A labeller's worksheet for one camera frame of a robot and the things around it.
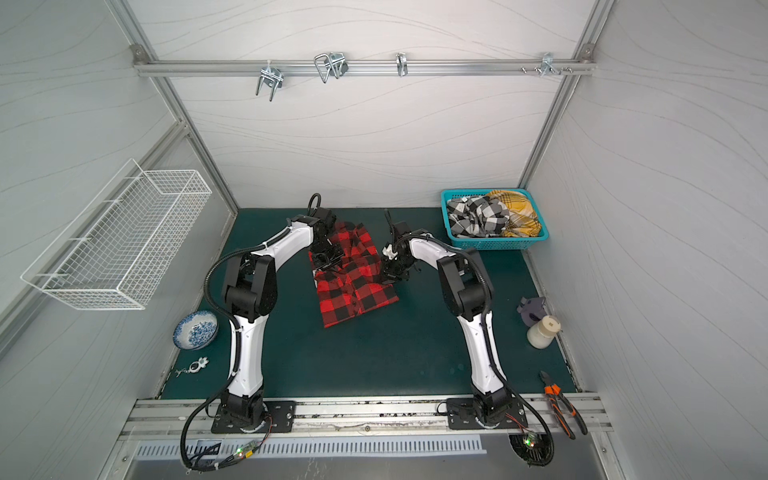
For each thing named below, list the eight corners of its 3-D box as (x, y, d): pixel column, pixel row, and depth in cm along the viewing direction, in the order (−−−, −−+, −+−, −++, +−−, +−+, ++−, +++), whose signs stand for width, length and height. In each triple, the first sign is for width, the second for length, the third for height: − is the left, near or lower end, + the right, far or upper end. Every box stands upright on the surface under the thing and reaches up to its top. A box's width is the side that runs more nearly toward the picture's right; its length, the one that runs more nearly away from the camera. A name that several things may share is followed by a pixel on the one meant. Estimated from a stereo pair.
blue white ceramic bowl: (172, 350, 85) (165, 346, 82) (189, 315, 92) (182, 310, 89) (213, 350, 85) (207, 346, 82) (227, 315, 92) (222, 310, 89)
